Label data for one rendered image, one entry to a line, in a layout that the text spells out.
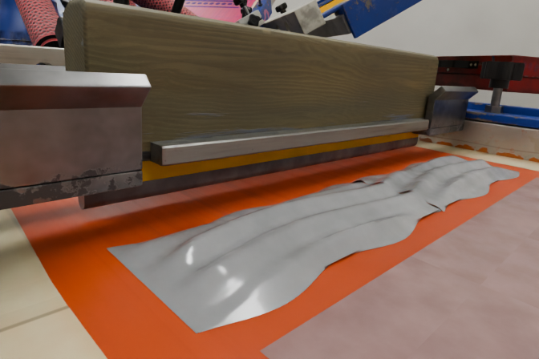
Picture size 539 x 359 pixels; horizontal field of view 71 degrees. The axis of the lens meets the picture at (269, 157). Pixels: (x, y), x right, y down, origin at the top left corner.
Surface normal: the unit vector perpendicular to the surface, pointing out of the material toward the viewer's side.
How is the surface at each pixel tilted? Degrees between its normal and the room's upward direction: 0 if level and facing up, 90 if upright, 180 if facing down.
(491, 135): 90
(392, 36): 90
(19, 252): 0
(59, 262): 0
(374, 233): 43
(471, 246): 0
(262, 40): 90
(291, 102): 90
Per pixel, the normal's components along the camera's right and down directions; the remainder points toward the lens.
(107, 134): 0.69, 0.21
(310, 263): 0.39, -0.76
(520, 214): 0.07, -0.97
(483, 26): -0.72, 0.11
